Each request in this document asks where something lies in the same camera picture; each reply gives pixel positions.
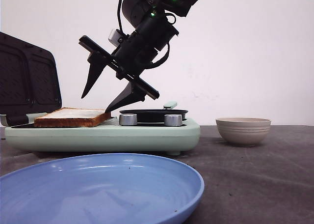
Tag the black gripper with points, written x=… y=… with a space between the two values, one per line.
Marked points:
x=134 y=55

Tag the mint green hinged lid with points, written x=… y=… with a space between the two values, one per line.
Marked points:
x=28 y=80

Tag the cream ceramic bowl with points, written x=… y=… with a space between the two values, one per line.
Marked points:
x=243 y=131

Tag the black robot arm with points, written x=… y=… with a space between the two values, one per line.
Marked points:
x=135 y=11

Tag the mint green breakfast maker base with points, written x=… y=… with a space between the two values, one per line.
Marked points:
x=109 y=136

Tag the silver left control knob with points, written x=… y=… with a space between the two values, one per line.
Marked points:
x=128 y=119

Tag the silver control knob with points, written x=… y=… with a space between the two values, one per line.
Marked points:
x=173 y=120
x=128 y=119

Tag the black round frying pan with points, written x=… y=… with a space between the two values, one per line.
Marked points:
x=156 y=115

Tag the silver right control knob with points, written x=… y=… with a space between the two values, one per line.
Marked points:
x=173 y=120

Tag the blue plate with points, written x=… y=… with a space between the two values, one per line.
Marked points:
x=118 y=188

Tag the grey tablecloth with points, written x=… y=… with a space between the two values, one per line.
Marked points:
x=270 y=183

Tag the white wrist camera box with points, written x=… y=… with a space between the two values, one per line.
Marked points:
x=116 y=37

